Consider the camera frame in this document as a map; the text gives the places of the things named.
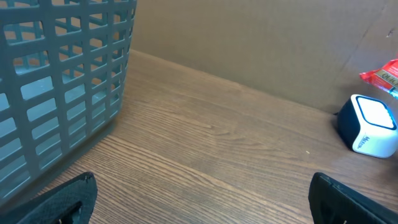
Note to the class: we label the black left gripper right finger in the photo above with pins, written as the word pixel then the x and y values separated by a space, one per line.
pixel 333 202

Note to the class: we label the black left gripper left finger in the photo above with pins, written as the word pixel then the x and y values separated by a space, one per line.
pixel 71 202

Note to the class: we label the orange spaghetti pack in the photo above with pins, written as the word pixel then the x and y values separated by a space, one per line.
pixel 384 78

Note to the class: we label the white barcode scanner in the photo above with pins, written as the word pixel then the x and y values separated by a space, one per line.
pixel 367 126

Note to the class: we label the grey plastic mesh basket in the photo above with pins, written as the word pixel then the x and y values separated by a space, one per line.
pixel 63 70

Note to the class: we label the brown cardboard backdrop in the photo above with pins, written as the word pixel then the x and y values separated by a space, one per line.
pixel 307 51

